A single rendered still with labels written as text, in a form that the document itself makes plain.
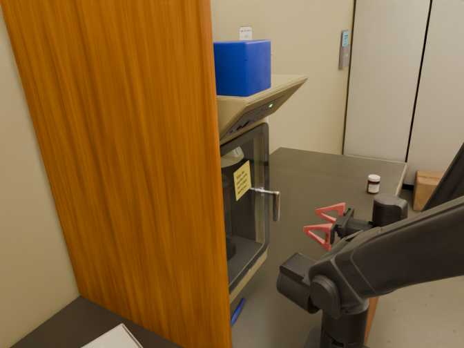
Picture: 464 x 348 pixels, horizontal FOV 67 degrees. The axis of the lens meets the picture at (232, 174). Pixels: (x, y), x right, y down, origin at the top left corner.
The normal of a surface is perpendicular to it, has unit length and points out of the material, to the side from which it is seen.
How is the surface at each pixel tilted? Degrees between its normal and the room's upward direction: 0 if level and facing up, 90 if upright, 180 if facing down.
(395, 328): 0
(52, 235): 90
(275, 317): 0
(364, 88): 90
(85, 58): 90
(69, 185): 90
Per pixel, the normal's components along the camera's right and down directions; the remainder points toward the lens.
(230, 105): -0.50, 0.36
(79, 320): -0.04, -0.92
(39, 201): 0.86, 0.16
